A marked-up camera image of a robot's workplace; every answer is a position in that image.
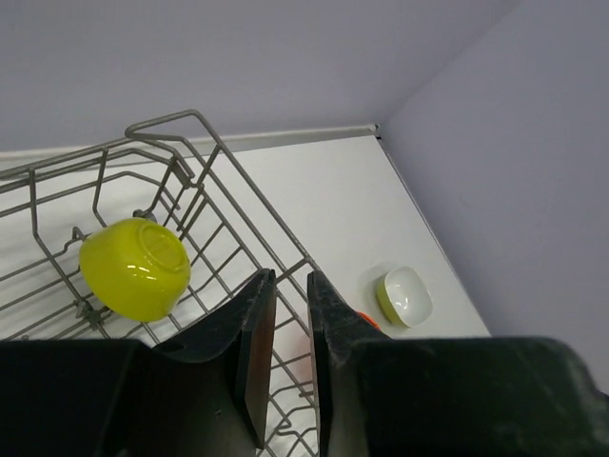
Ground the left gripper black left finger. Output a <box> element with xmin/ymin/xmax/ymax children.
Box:
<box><xmin>1</xmin><ymin>269</ymin><xmax>276</xmax><ymax>456</ymax></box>

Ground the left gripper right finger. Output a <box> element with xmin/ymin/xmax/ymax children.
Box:
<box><xmin>307</xmin><ymin>271</ymin><xmax>608</xmax><ymax>456</ymax></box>

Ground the lime green bowl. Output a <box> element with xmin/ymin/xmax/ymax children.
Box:
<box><xmin>79</xmin><ymin>217</ymin><xmax>191</xmax><ymax>323</ymax></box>

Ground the grey wire dish rack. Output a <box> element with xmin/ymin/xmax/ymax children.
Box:
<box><xmin>1</xmin><ymin>110</ymin><xmax>319</xmax><ymax>456</ymax></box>

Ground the white square dish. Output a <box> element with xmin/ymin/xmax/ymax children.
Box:
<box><xmin>375</xmin><ymin>267</ymin><xmax>434</xmax><ymax>328</ymax></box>

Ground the orange bowl left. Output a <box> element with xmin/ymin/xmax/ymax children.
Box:
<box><xmin>358</xmin><ymin>311</ymin><xmax>381</xmax><ymax>330</ymax></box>

